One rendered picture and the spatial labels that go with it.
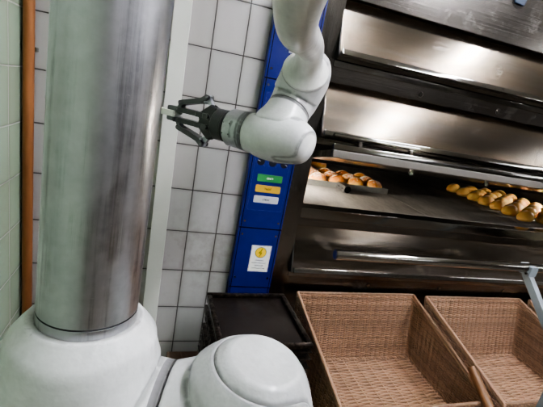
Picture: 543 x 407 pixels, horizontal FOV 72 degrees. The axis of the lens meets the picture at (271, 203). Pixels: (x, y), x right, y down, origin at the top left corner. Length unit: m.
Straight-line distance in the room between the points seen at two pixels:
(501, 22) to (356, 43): 0.57
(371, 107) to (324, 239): 0.52
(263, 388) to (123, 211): 0.22
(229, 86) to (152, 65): 0.89
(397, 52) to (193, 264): 1.02
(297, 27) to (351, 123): 0.87
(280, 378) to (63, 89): 0.34
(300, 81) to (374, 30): 0.63
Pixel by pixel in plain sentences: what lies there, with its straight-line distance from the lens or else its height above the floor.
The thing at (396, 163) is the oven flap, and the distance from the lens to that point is 1.33.
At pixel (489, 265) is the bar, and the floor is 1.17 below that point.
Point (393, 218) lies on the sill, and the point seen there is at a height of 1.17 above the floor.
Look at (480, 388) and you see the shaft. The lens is 1.52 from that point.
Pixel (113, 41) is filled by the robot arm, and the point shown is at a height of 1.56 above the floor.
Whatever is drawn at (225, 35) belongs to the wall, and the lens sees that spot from 1.25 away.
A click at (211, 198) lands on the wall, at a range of 1.30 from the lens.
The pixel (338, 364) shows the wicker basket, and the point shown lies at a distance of 1.64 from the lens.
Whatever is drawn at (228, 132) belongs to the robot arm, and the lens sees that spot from 0.87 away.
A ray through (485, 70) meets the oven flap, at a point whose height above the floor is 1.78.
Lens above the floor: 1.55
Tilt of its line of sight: 16 degrees down
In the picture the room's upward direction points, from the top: 11 degrees clockwise
